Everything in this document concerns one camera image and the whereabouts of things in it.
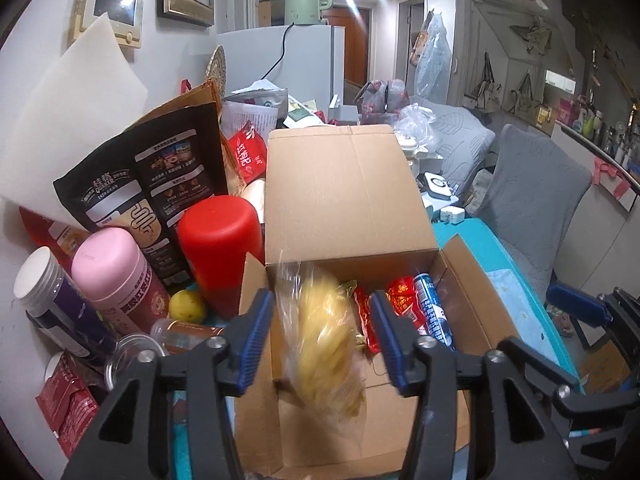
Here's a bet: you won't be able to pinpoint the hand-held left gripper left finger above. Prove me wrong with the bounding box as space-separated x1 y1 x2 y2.
60 287 276 480

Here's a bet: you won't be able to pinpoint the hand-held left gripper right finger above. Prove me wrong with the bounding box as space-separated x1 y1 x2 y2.
369 289 581 480

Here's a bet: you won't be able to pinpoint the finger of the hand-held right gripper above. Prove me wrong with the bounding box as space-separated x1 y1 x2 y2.
500 337 640 418
546 282 640 346

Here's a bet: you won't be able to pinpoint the red white snack packet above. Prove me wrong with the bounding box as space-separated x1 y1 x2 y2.
354 285 388 356

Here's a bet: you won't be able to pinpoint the small red candy packet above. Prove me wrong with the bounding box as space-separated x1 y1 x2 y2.
387 277 417 322

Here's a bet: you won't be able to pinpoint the blue white candy tube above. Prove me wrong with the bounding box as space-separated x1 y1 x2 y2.
414 272 457 351

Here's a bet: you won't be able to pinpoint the yellow waffle packet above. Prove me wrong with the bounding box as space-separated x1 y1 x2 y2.
275 262 368 421

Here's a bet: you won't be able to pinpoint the brown cardboard box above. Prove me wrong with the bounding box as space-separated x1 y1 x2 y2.
235 125 521 480

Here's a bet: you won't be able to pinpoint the white counter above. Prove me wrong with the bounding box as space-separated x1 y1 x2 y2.
547 125 640 301

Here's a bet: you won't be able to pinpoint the small brown jar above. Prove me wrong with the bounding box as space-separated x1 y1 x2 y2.
150 317 226 356

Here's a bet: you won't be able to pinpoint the lemon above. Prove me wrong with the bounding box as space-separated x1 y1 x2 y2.
169 287 207 323

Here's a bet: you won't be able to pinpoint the red canister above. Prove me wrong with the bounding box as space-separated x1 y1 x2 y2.
177 196 265 320

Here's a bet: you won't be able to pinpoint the grey covered chair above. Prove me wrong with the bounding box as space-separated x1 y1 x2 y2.
472 124 593 291

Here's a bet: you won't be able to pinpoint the teal table mat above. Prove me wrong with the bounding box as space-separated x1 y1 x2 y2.
432 217 581 391

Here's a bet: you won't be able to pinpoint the clear jar brown label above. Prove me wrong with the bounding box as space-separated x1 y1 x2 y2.
104 334 166 393

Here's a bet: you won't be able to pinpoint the pink ribbon bow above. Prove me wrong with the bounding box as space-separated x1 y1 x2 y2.
592 157 633 213

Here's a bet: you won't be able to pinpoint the pink bottle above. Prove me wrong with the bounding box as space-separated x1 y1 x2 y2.
71 227 171 328

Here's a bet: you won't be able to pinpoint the white round-dial gadget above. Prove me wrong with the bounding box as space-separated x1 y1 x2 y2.
422 171 453 201

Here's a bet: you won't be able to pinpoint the row of bottles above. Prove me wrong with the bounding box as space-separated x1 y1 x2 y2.
555 95 640 171

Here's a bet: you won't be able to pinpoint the red bag white script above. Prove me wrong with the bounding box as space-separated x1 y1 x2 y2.
225 121 268 193

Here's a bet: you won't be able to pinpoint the black printed bag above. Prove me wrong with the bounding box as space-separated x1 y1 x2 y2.
53 102 231 291

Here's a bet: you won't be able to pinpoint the dark red packet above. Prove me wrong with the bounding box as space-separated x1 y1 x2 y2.
36 352 108 461

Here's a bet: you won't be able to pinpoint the white ceramic pot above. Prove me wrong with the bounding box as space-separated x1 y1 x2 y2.
395 132 426 161

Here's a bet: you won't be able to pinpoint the purple label jar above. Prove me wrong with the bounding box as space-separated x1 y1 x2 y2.
12 247 116 361

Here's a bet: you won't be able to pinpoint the canvas tote bag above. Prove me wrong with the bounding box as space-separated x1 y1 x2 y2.
465 52 501 111
502 72 543 121

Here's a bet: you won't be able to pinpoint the crumpled clear plastic bag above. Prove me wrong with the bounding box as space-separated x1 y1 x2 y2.
395 102 441 148

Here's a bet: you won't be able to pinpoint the white papers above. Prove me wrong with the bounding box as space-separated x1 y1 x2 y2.
222 80 288 136

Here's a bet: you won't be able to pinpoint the patterned backpack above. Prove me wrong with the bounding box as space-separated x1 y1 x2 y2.
360 79 408 123

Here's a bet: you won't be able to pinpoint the woven round fan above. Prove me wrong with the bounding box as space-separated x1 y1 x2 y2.
204 45 227 91

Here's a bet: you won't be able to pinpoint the white fridge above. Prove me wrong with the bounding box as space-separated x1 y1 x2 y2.
216 24 346 123

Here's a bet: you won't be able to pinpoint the white foam board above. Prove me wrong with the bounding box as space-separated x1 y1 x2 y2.
0 12 150 226

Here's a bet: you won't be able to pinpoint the hanging clear plastic bag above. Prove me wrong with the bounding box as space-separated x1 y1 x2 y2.
412 10 453 106

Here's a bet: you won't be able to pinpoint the brown door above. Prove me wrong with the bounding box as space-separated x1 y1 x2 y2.
325 5 371 86

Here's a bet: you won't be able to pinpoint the green kettle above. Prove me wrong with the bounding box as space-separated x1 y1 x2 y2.
285 0 332 27

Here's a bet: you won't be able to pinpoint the star wall decoration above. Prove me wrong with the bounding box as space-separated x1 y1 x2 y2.
510 15 553 56

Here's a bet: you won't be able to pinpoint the black kettle cable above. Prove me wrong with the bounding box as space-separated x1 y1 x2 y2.
260 24 293 83

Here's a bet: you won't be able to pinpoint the beige wall intercom panel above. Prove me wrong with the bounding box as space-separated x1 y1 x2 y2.
68 0 145 49

